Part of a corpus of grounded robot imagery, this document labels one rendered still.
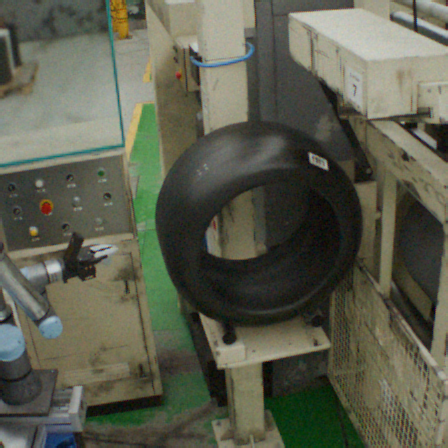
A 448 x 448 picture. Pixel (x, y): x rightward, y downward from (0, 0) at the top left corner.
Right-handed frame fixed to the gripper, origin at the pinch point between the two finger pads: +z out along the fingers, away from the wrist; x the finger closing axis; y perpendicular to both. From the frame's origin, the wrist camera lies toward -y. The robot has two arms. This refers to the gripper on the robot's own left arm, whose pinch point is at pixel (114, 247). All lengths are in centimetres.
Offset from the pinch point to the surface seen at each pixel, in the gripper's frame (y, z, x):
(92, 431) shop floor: 110, -18, -17
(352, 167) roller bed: -13, 87, 12
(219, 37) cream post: -67, 38, 3
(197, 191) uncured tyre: -38, 14, 37
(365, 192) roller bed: -14, 79, 29
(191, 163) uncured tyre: -40, 17, 26
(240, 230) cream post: -1.2, 40.6, 12.7
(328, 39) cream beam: -78, 49, 43
